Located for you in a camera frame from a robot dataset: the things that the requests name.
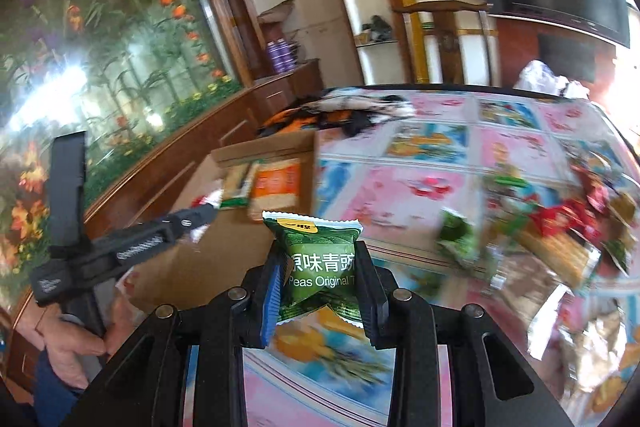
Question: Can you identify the black panel under television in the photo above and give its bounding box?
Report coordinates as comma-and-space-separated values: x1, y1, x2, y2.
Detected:
537, 32, 599, 80

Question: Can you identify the orange black scarf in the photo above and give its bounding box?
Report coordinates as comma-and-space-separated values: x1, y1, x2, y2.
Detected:
256, 106, 382, 141

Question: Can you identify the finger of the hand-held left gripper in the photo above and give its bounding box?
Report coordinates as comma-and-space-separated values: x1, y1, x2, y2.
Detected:
165, 204, 221, 241

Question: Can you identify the long cracker packet green end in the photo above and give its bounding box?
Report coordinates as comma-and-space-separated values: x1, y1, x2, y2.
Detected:
220, 162, 261, 211

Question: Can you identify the person's left hand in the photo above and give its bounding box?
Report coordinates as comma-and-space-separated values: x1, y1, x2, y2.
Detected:
39, 304, 109, 389

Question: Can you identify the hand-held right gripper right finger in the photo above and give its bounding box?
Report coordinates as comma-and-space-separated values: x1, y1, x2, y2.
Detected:
352, 244, 576, 427

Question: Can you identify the cardboard box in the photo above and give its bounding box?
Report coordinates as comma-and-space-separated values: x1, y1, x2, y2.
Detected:
117, 129, 321, 313

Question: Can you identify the pile of mixed snack packets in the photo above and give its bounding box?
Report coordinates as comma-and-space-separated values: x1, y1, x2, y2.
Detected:
480, 167, 640, 418

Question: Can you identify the printed floral tablecloth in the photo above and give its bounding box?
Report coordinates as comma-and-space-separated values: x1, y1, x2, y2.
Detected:
185, 87, 640, 427

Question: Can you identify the white plastic bag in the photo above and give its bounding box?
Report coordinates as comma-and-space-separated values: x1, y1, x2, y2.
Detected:
515, 59, 572, 94

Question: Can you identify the orange label cracker packet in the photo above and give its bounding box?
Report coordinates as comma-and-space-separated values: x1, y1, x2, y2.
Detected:
248, 158, 303, 218

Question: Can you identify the flower wall mural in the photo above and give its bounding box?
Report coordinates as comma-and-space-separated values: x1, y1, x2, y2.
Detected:
0, 0, 247, 233

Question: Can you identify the brown basket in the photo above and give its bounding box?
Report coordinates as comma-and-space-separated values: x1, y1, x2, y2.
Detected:
257, 0, 297, 26

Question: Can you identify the purple spray can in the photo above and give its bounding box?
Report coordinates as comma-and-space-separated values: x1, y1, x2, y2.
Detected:
266, 41, 284, 74
278, 39, 297, 72

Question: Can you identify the wooden chair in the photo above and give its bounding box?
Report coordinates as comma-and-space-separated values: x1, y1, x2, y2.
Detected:
392, 2, 494, 86

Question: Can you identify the dark clutter on shelf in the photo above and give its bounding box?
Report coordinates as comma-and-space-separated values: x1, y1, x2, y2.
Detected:
361, 14, 394, 43

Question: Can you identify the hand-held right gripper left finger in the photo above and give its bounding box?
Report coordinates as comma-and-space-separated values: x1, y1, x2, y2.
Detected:
65, 249, 296, 427

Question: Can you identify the green pea snack packet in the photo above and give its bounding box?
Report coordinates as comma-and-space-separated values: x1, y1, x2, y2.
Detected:
437, 208, 483, 268
262, 210, 363, 323

